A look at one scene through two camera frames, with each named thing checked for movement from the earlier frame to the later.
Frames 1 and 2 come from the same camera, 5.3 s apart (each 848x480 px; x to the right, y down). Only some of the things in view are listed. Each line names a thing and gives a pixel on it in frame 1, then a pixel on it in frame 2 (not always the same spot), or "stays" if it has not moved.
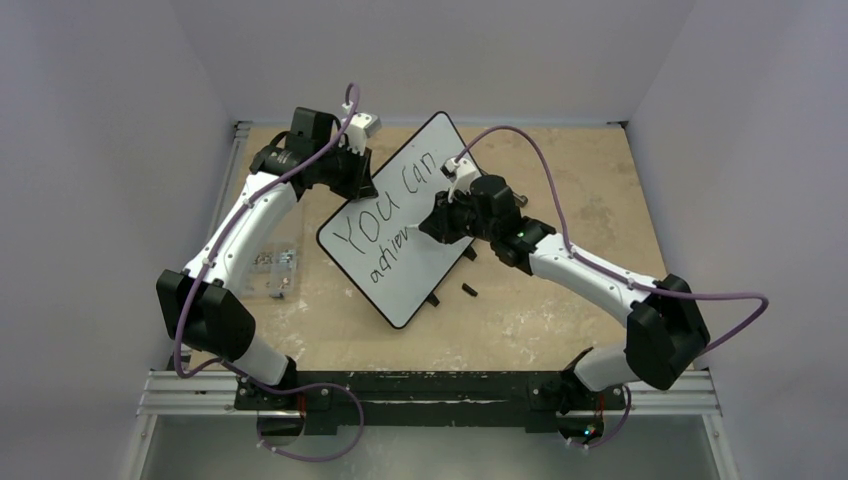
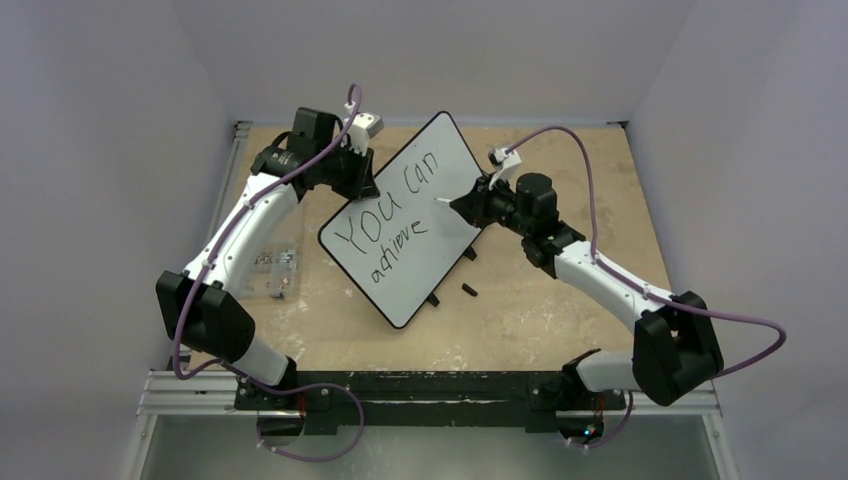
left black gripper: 359,186 stays
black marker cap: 469,289 stays
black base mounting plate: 425,402 stays
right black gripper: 444,224 → 477,204
